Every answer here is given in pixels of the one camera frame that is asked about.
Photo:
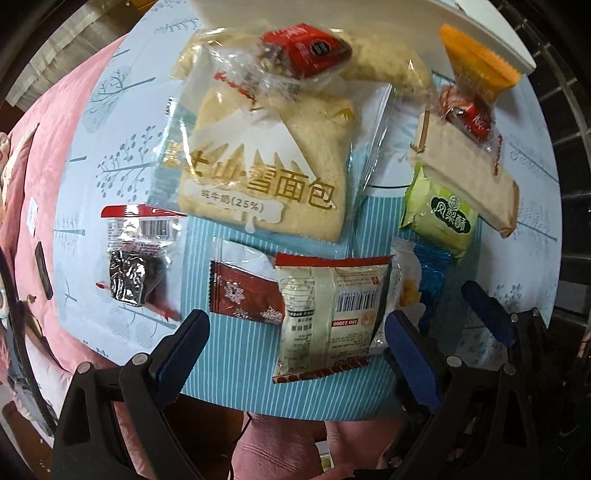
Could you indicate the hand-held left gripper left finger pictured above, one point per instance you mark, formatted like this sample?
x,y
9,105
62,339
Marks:
x,y
180,355

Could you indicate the tree print tablecloth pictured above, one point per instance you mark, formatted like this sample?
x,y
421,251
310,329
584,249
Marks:
x,y
134,115

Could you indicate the orange snack packet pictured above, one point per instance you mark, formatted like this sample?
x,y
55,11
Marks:
x,y
475,64

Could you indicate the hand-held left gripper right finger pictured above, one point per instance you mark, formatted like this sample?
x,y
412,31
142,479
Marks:
x,y
413,364

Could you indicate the white red-edged snack packet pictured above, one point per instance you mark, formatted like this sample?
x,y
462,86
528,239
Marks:
x,y
323,323

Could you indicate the dark red snowflake packet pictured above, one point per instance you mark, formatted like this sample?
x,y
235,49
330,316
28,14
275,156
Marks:
x,y
240,295

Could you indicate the blue snack packet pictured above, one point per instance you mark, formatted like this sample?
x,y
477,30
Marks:
x,y
431,277

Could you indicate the long speckled bread packet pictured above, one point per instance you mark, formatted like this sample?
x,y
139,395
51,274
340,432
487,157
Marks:
x,y
392,64

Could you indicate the blue striped mat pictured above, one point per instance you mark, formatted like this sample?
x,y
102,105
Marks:
x,y
231,369

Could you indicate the toast sandwich packet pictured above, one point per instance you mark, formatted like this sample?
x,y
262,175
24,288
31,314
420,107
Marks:
x,y
466,180

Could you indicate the white plastic storage box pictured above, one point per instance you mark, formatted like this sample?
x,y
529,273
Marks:
x,y
406,23

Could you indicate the green pastry packet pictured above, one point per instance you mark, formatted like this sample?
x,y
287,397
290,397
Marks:
x,y
443,217

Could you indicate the small red candy packet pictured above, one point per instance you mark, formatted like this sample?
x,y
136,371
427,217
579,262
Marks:
x,y
475,120

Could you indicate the white yellow snack packet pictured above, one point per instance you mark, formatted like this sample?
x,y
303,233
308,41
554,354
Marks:
x,y
408,277

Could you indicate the dark prune packet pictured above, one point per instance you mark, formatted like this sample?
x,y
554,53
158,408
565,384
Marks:
x,y
134,272

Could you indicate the pink quilt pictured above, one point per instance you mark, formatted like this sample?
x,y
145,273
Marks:
x,y
60,152

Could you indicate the red clear snack packet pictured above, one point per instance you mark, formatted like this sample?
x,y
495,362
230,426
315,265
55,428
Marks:
x,y
304,46

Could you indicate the cartoon print blanket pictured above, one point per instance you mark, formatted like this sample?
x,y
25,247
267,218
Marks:
x,y
5,175

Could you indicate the metal window grille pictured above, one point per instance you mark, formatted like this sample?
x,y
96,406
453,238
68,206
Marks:
x,y
568,115

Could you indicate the large milk bread packet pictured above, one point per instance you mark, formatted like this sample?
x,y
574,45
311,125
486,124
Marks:
x,y
258,184

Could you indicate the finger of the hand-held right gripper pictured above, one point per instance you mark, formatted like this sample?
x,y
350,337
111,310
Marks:
x,y
487,314

